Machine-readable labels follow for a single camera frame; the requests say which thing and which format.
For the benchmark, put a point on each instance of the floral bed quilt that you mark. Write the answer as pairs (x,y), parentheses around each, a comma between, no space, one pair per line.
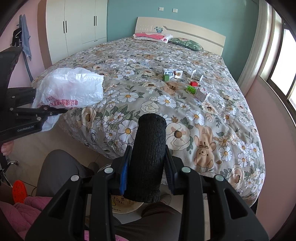
(218,136)

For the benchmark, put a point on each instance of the blue white milk carton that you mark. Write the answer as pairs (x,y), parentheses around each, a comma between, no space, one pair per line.
(173,73)

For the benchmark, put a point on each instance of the white curtain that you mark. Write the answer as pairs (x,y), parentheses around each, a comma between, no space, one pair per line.
(258,49)

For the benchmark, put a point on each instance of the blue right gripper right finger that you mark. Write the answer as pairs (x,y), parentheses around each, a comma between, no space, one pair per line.
(170,171)

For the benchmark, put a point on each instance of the window with frame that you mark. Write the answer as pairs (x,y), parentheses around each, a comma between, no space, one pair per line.
(279,64)

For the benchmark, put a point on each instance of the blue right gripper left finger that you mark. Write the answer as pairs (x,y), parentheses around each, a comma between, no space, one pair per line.
(123,169)

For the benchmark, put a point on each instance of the orange round object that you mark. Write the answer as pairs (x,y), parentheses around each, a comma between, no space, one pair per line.
(19,192)

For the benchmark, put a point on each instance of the pink quilted jacket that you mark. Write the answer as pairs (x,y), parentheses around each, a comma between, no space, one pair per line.
(21,216)

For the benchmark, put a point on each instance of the cream wardrobe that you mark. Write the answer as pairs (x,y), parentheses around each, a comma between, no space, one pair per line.
(74,25)

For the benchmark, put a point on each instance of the white yogurt cup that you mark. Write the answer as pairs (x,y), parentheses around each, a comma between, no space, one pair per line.
(196,76)

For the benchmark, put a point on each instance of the pink white pillow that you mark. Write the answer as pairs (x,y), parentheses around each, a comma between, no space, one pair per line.
(153,36)

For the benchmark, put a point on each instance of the cream wooden headboard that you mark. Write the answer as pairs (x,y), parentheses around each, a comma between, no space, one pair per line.
(211,41)

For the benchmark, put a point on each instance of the green toy brick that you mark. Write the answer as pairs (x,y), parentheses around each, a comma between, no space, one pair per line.
(191,89)

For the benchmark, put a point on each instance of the red block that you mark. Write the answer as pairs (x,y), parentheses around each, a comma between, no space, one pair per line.
(194,83)

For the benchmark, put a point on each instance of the white paper trash bin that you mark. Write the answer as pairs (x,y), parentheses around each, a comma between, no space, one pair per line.
(119,204)

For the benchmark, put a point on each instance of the small white medicine box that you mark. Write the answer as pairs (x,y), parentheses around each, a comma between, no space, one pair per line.
(202,94)

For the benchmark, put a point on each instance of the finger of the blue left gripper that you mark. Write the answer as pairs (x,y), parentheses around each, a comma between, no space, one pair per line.
(46,111)

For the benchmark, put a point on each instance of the hanging blue clothes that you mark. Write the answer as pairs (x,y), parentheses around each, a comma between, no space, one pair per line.
(21,37)

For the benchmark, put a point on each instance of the person's left hand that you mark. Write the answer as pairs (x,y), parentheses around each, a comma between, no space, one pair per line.
(7,148)

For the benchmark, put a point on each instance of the small green block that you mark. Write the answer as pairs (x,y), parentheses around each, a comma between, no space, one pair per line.
(166,78)

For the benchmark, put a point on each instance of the white plastic bag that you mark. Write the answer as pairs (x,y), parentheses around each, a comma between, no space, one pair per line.
(67,88)

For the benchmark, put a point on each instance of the black cylindrical roll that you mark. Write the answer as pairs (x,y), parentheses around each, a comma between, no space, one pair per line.
(145,168)

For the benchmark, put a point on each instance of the green floral pillow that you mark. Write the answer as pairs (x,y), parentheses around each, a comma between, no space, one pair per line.
(187,43)

